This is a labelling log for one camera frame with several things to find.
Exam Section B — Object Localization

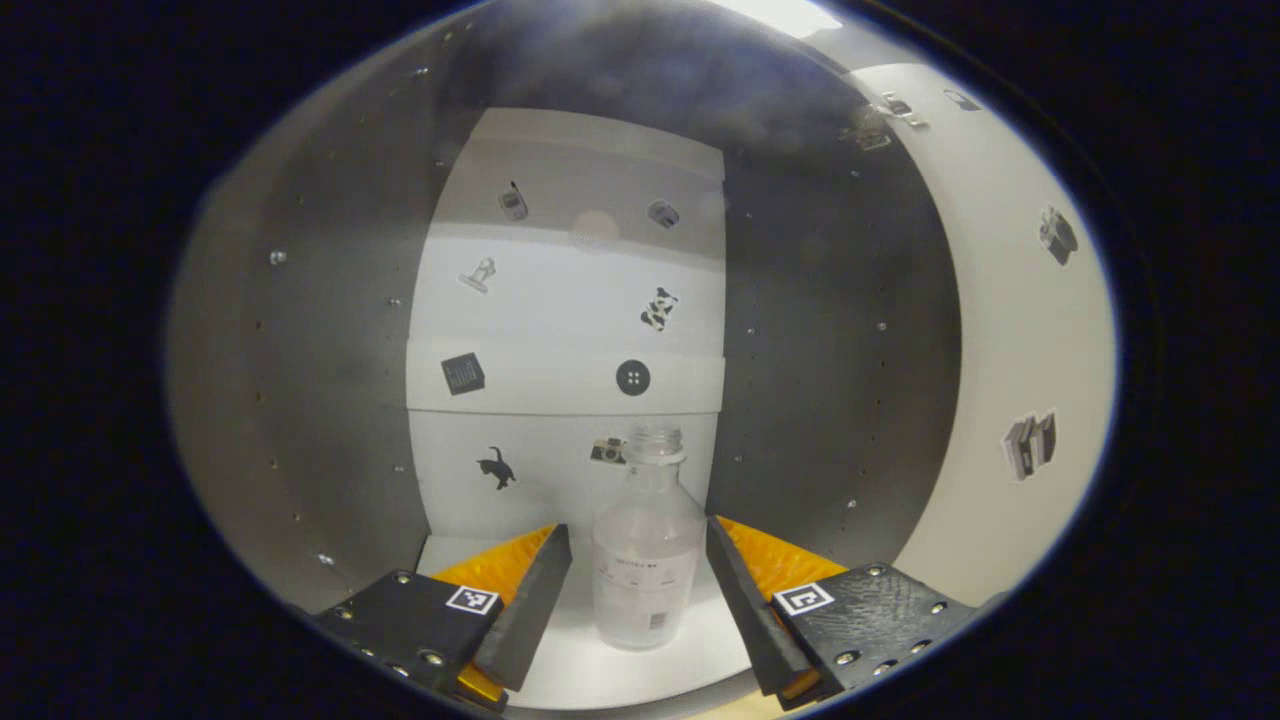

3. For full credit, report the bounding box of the metal door hinge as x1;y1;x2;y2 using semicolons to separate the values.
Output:
838;92;929;153

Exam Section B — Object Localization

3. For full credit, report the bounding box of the white cabinet shelf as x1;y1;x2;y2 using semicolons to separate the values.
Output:
415;535;766;713

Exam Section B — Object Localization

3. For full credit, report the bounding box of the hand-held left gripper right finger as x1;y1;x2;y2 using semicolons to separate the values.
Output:
706;514;986;711

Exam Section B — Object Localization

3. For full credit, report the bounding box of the dark grey cabinet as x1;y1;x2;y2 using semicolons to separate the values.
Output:
165;0;966;716

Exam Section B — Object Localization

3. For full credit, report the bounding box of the clear glass bottle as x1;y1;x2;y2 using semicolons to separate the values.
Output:
592;425;709;651

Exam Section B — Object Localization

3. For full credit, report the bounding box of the long ceiling light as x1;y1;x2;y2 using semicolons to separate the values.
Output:
715;0;846;41

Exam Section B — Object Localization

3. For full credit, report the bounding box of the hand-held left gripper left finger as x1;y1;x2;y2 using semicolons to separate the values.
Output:
308;520;573;713

